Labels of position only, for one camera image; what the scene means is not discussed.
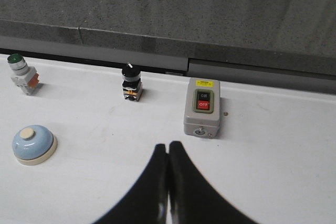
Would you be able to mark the blue dome call bell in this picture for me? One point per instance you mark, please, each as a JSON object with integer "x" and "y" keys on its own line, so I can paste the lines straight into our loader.
{"x": 33, "y": 145}

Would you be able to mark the grey stone counter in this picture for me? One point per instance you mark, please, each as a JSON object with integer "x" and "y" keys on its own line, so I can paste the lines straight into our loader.
{"x": 294, "y": 35}

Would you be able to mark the black rotary selector switch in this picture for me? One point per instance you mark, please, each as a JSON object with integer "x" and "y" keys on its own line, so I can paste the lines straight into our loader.
{"x": 132, "y": 85}

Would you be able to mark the green push button switch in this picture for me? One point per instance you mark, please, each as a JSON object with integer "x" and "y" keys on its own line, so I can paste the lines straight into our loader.
{"x": 24, "y": 76}

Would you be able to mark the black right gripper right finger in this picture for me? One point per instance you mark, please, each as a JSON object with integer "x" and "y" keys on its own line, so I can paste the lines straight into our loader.
{"x": 193, "y": 199}

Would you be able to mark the grey on off switch box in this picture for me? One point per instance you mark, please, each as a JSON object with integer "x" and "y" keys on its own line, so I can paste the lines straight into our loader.
{"x": 202, "y": 108}

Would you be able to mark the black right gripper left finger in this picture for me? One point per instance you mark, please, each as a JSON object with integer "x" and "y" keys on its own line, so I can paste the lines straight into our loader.
{"x": 146, "y": 201}

